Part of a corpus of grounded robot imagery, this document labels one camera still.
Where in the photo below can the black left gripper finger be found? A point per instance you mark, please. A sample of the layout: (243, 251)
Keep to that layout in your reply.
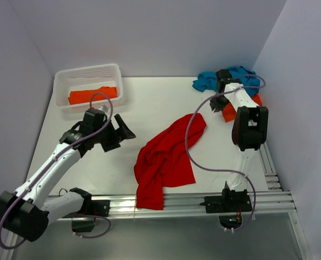
(123, 132)
(110, 146)

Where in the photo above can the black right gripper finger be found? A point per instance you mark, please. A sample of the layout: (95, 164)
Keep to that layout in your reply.
(212, 104)
(219, 108)

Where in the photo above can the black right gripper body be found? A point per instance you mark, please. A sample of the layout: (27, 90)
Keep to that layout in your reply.
(221, 101)

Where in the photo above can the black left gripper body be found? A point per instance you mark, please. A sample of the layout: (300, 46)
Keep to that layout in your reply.
(108, 135)

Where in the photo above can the red t shirt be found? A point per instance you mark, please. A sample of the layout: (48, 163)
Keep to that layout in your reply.
(163, 162)

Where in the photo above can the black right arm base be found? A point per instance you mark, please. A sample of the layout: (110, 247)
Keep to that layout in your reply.
(232, 202)

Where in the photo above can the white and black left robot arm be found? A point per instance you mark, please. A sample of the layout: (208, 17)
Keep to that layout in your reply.
(26, 211)

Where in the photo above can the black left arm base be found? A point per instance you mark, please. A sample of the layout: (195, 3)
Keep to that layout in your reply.
(94, 215)

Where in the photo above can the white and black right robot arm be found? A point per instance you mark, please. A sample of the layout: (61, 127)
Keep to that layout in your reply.
(249, 128)

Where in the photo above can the blue t shirt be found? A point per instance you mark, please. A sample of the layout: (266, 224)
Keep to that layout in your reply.
(208, 80)

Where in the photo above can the rolled orange t shirt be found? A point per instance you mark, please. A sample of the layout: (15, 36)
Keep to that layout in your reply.
(84, 96)

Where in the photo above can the white plastic basket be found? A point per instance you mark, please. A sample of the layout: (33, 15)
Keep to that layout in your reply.
(86, 78)

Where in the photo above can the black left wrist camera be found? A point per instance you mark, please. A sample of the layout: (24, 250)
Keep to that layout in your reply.
(94, 119)

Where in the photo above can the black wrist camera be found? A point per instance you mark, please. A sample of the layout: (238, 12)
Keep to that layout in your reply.
(94, 119)
(223, 78)

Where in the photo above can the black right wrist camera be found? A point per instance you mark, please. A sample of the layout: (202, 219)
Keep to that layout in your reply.
(223, 78)

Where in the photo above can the aluminium rail frame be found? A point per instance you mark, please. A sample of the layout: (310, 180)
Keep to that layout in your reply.
(108, 176)

